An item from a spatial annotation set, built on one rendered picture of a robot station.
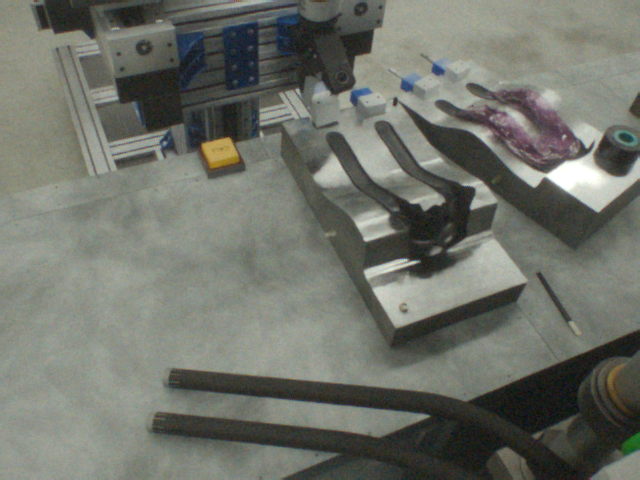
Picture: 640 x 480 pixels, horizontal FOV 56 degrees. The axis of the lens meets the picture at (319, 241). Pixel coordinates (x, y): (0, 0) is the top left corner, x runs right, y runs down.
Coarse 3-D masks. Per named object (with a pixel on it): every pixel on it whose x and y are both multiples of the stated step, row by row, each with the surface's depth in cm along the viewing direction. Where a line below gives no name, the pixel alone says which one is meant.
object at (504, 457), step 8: (576, 416) 97; (560, 424) 95; (568, 424) 96; (504, 448) 92; (496, 456) 93; (504, 456) 92; (512, 456) 92; (608, 456) 93; (616, 456) 93; (488, 464) 96; (496, 464) 93; (504, 464) 91; (512, 464) 91; (496, 472) 94; (504, 472) 92; (512, 472) 90; (520, 472) 90
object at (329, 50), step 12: (312, 36) 103; (324, 36) 104; (336, 36) 104; (324, 48) 104; (336, 48) 104; (324, 60) 103; (336, 60) 104; (324, 72) 104; (336, 72) 103; (348, 72) 104; (336, 84) 104; (348, 84) 104
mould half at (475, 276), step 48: (288, 144) 122; (384, 144) 120; (336, 192) 111; (432, 192) 106; (480, 192) 106; (336, 240) 111; (384, 240) 99; (480, 240) 109; (384, 288) 101; (432, 288) 102; (480, 288) 102; (384, 336) 101
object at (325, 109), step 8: (320, 88) 121; (320, 96) 118; (328, 96) 118; (336, 96) 118; (312, 104) 118; (320, 104) 117; (328, 104) 117; (336, 104) 118; (312, 112) 120; (320, 112) 118; (328, 112) 119; (336, 112) 120; (320, 120) 120; (328, 120) 121; (336, 120) 122
